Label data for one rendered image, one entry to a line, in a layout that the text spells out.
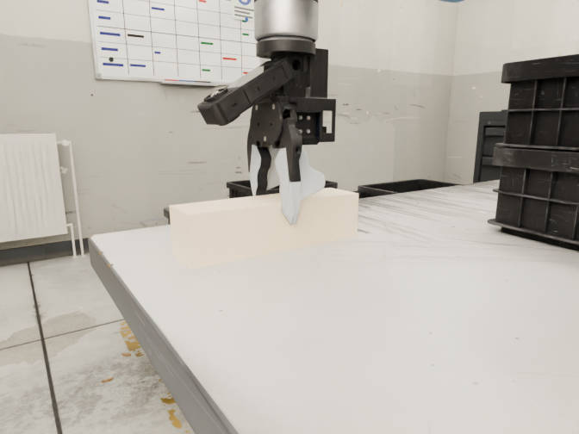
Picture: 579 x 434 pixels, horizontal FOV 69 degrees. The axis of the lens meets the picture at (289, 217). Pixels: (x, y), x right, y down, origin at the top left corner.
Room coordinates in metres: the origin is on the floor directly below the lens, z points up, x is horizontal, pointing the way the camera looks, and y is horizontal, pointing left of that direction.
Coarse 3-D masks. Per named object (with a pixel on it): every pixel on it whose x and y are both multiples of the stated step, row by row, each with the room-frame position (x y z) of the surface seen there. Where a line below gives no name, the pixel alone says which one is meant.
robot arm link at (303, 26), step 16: (272, 0) 0.50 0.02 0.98; (288, 0) 0.50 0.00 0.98; (304, 0) 0.50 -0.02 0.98; (256, 16) 0.52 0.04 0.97; (272, 16) 0.50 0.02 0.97; (288, 16) 0.50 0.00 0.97; (304, 16) 0.50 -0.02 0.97; (256, 32) 0.52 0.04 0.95; (272, 32) 0.50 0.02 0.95; (288, 32) 0.50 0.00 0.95; (304, 32) 0.50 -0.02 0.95
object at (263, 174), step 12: (252, 156) 0.55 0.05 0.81; (264, 156) 0.54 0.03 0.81; (276, 156) 0.56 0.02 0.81; (252, 168) 0.55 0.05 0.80; (264, 168) 0.54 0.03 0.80; (252, 180) 0.55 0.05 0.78; (264, 180) 0.55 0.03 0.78; (276, 180) 0.57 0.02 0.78; (252, 192) 0.55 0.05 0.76; (264, 192) 0.55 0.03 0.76
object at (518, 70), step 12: (528, 60) 0.56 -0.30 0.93; (540, 60) 0.54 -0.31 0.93; (552, 60) 0.53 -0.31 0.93; (564, 60) 0.52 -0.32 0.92; (576, 60) 0.51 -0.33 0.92; (504, 72) 0.59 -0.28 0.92; (516, 72) 0.57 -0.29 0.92; (528, 72) 0.55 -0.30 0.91; (540, 72) 0.54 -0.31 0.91; (552, 72) 0.53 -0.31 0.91; (564, 72) 0.52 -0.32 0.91; (576, 72) 0.50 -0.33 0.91
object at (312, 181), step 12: (276, 168) 0.50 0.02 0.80; (300, 168) 0.50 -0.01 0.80; (288, 180) 0.48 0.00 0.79; (312, 180) 0.51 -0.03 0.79; (324, 180) 0.52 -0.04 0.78; (288, 192) 0.48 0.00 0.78; (300, 192) 0.49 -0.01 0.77; (312, 192) 0.50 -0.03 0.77; (288, 204) 0.49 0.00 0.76; (288, 216) 0.49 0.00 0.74
